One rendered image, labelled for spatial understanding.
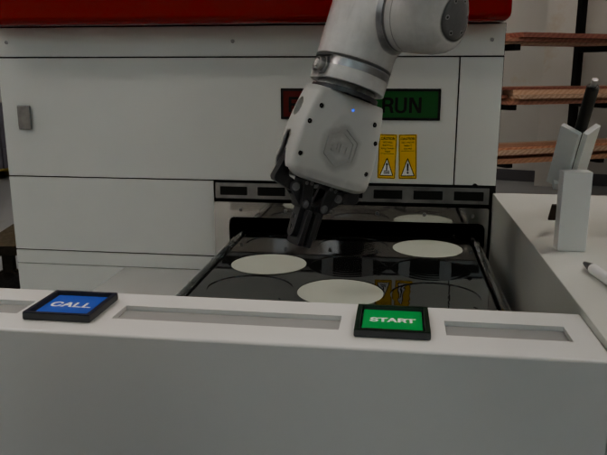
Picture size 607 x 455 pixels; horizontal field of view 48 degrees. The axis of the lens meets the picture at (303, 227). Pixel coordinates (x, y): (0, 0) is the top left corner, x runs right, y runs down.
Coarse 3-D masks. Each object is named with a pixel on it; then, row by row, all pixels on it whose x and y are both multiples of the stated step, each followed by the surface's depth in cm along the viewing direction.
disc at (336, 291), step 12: (300, 288) 80; (312, 288) 80; (324, 288) 80; (336, 288) 80; (348, 288) 80; (360, 288) 80; (372, 288) 80; (312, 300) 76; (324, 300) 76; (336, 300) 76; (348, 300) 76; (360, 300) 76; (372, 300) 76
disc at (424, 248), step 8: (408, 240) 103; (416, 240) 103; (424, 240) 103; (432, 240) 103; (400, 248) 98; (408, 248) 98; (416, 248) 98; (424, 248) 98; (432, 248) 98; (440, 248) 98; (448, 248) 98; (456, 248) 98; (424, 256) 94; (432, 256) 94; (440, 256) 94
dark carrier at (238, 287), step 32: (320, 256) 93; (352, 256) 94; (384, 256) 93; (416, 256) 93; (448, 256) 93; (224, 288) 80; (256, 288) 80; (288, 288) 80; (384, 288) 80; (416, 288) 80; (448, 288) 80; (480, 288) 80
